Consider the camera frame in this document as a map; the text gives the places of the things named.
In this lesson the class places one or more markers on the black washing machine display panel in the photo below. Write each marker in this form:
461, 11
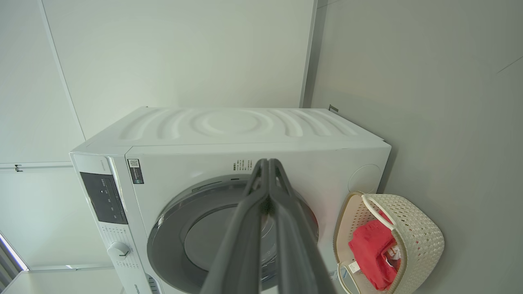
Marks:
104, 198

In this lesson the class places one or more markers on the black QR code sticker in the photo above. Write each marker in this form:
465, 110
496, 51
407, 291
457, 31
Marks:
135, 171

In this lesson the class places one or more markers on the black round glass washer door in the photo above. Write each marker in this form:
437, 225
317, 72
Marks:
179, 228

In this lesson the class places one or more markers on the white partition panel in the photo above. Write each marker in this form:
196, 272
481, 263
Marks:
184, 53

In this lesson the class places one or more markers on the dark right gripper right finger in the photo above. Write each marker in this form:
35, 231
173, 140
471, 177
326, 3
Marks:
298, 253

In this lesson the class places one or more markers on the cream perforated laundry basket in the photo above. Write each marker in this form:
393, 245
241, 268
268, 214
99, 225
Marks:
421, 232

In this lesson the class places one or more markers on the white washing machine dial knob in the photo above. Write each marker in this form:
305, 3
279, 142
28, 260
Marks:
118, 251

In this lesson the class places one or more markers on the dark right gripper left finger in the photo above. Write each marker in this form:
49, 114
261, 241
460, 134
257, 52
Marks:
241, 253

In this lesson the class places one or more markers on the printed warning text label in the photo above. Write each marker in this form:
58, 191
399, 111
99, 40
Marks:
242, 165

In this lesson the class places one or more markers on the white front-load washing machine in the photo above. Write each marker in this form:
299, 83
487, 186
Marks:
229, 126

